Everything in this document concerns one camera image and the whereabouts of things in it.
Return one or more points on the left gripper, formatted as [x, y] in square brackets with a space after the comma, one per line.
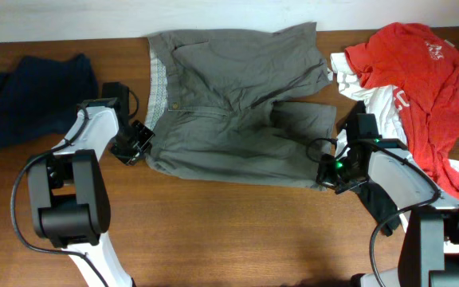
[131, 158]

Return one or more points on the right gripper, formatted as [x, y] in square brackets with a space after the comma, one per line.
[324, 176]

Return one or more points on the grey cargo shorts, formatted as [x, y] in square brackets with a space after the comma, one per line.
[230, 105]

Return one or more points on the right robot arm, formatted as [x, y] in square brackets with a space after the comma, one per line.
[430, 250]

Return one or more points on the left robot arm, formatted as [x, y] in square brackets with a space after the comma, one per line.
[69, 203]

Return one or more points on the black garment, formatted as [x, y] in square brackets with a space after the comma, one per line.
[377, 203]

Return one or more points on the white t-shirt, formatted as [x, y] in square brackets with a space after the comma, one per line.
[379, 101]

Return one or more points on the navy blue folded garment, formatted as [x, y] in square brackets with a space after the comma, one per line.
[40, 97]

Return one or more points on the red t-shirt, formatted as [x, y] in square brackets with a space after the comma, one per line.
[425, 72]

